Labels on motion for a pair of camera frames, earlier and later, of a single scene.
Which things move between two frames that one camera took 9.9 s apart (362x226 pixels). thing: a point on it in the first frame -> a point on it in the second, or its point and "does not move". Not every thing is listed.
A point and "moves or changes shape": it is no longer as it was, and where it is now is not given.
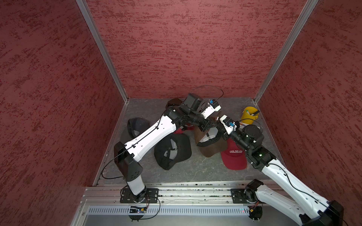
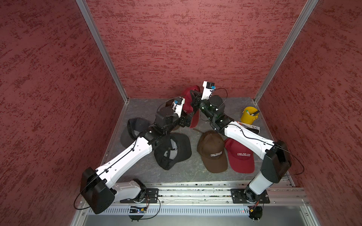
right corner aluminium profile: (304, 16) does not move
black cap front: (172, 149) does not move
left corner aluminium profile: (102, 46) does not move
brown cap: (210, 141) moves or changes shape
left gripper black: (207, 124) -> (183, 123)
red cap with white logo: (233, 156) moves or changes shape
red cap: (182, 129) moves or changes shape
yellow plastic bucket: (249, 115) does not move
